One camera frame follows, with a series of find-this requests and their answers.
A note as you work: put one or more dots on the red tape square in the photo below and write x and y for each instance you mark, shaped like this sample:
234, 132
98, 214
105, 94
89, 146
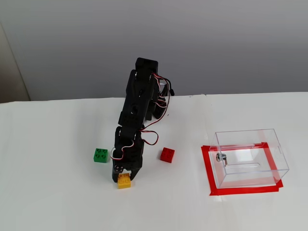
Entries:
207, 168

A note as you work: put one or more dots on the green lego brick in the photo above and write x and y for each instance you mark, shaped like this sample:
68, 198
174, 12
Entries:
100, 155

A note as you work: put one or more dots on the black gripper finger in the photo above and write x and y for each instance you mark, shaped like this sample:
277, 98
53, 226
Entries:
115, 174
135, 173

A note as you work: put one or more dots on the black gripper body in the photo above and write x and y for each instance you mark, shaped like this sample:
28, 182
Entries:
131, 166

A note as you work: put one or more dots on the yellow lego brick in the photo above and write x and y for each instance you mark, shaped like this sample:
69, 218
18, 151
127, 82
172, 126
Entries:
124, 183

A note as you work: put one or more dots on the transparent acrylic box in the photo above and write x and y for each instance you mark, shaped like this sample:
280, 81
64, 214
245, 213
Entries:
250, 178

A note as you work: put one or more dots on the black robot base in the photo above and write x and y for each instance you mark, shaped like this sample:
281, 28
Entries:
158, 109

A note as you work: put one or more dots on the white table cover sheet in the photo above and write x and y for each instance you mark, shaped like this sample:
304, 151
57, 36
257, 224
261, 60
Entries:
60, 192

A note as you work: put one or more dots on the silver box lock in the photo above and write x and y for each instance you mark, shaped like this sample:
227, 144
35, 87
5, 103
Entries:
221, 157

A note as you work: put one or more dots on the red lego brick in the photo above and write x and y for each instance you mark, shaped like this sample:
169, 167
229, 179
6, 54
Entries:
167, 155

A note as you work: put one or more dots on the beige partition panel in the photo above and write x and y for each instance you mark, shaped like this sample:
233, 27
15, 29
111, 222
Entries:
9, 79

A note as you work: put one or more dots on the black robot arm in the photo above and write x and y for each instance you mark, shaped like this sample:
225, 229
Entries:
137, 96

